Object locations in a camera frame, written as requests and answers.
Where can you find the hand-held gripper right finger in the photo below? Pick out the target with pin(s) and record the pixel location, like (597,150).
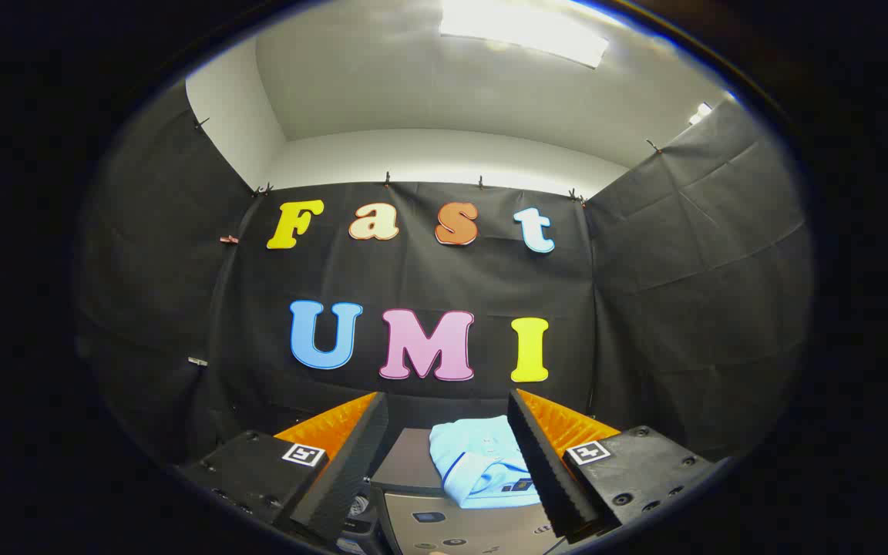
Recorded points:
(540,462)

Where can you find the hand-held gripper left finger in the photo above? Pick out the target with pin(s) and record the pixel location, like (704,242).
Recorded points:
(359,462)

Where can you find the light blue shirt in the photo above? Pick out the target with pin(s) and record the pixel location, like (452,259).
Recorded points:
(475,462)

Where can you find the black backdrop cloth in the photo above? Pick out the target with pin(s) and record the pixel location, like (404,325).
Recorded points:
(428,277)

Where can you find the ceiling light panel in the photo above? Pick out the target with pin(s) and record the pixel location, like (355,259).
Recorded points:
(521,31)

